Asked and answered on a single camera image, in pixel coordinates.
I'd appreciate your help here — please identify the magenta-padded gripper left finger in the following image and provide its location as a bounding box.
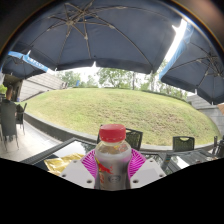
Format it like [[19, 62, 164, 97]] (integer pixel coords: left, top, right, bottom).
[[60, 148, 100, 190]]

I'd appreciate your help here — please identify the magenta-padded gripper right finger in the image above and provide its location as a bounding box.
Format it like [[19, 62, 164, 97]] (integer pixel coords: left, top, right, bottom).
[[127, 148, 167, 190]]

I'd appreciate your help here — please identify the red-capped drink bottle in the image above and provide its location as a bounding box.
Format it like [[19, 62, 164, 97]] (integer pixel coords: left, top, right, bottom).
[[93, 123, 133, 191]]

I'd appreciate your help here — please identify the yellow foil snack packet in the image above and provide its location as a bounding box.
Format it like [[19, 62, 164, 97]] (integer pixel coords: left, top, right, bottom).
[[43, 152, 86, 177]]

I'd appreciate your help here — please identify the grey parasol pole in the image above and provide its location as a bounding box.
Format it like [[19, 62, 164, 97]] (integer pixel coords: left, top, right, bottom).
[[160, 151, 173, 172]]

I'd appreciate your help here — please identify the green wicker chair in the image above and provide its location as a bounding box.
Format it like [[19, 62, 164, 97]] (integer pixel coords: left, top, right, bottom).
[[171, 135, 196, 153], [212, 134, 224, 158], [96, 127, 144, 152]]

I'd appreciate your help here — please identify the black slatted table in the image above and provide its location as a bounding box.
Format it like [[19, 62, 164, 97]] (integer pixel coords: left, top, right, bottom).
[[166, 149, 224, 175]]

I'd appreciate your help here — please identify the dark wicker chair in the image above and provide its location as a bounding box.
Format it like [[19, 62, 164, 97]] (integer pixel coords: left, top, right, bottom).
[[0, 99, 20, 152], [16, 102, 29, 135]]

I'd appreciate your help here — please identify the person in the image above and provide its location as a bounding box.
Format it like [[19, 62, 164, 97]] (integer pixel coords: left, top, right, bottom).
[[4, 84, 18, 105]]

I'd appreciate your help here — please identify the blue-edged dark parasol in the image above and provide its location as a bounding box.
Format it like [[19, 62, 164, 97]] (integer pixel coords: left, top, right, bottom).
[[0, 50, 52, 81]]

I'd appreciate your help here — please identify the large dark blue parasol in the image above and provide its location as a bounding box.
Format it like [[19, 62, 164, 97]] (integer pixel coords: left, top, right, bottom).
[[9, 0, 187, 75]]

